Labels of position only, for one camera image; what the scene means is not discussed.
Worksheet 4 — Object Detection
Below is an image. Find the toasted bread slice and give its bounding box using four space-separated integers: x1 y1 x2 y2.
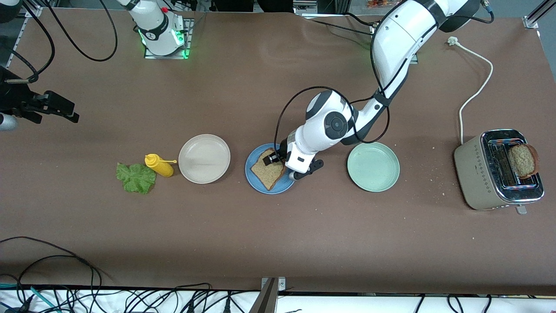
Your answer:
508 143 540 180
250 148 287 191

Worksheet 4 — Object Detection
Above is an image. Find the green lettuce leaf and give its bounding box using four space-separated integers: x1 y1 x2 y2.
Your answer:
116 163 157 195

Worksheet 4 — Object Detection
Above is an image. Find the yellow mustard squeeze bottle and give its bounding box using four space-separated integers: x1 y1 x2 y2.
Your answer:
144 153 178 178

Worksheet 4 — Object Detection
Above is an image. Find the blue round plate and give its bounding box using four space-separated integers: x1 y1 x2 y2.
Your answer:
245 143 297 195

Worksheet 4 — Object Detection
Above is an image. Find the beige round plate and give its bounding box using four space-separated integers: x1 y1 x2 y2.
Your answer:
178 134 231 184

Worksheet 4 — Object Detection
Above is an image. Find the mint green round plate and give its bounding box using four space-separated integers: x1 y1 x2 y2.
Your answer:
347 141 400 193

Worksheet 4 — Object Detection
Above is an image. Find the beige chrome toaster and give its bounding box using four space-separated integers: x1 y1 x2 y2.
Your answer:
453 129 545 215

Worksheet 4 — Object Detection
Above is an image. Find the aluminium frame corner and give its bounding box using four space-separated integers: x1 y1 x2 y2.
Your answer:
523 0 556 30
24 0 44 18

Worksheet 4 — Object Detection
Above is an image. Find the long black cable loop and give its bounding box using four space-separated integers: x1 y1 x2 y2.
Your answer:
0 236 105 290

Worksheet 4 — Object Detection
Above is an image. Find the aluminium profile post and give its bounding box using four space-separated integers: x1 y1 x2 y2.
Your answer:
249 276 287 313

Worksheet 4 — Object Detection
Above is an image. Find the black base cable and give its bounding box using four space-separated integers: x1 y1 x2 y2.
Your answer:
302 12 378 37

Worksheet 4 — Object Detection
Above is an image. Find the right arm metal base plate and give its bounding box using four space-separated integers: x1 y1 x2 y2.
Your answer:
144 17 195 60

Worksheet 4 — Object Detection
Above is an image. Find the short black cable loop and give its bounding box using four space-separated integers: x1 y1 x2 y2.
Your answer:
17 255 103 305

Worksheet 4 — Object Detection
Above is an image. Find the teal cable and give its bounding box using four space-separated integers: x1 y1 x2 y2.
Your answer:
0 283 59 313

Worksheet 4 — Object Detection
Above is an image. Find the white toaster power cord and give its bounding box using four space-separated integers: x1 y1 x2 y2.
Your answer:
447 37 494 145

